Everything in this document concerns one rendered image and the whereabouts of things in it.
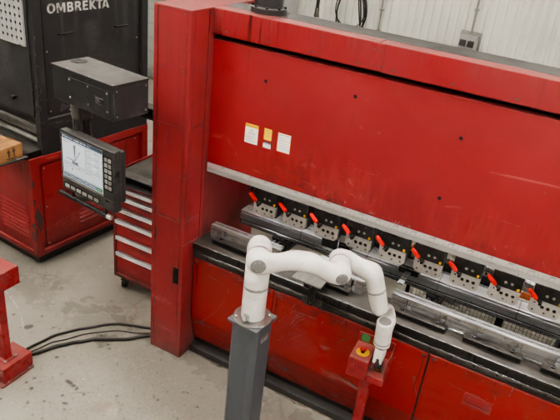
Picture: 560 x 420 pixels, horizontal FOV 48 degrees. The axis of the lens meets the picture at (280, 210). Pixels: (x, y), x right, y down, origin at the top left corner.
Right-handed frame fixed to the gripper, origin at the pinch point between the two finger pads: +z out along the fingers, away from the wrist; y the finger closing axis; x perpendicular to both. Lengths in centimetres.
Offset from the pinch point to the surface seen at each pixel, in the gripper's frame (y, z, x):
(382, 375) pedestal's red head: 2.8, 3.3, 3.1
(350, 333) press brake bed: -23.5, 7.9, -23.2
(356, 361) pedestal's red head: 5.7, -3.7, -10.8
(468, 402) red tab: -16, 21, 48
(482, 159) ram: -46, -107, 25
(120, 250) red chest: -62, 38, -217
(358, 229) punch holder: -43, -51, -30
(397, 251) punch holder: -40, -46, -7
